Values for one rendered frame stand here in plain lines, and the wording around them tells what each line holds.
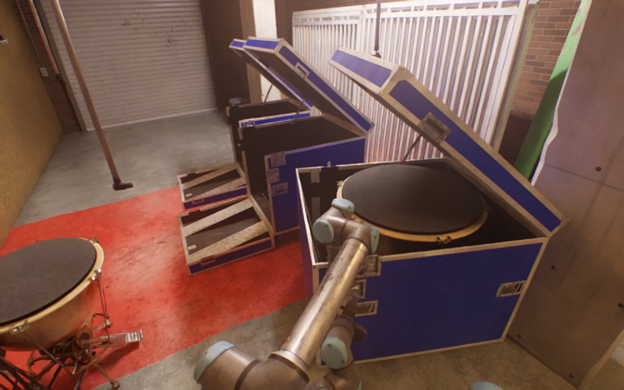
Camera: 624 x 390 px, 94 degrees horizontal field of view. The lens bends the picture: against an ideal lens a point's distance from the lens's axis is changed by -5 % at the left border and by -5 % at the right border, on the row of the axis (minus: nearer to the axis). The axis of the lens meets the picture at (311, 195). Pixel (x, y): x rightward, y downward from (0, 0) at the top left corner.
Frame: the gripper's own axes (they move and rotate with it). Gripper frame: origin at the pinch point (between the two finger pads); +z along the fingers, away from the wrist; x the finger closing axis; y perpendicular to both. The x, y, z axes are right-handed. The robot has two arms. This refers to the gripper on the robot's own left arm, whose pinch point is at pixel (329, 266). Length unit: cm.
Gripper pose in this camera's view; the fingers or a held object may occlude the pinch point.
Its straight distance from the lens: 141.4
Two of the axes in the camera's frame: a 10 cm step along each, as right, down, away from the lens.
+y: 9.8, 0.7, 1.7
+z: -1.4, 8.7, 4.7
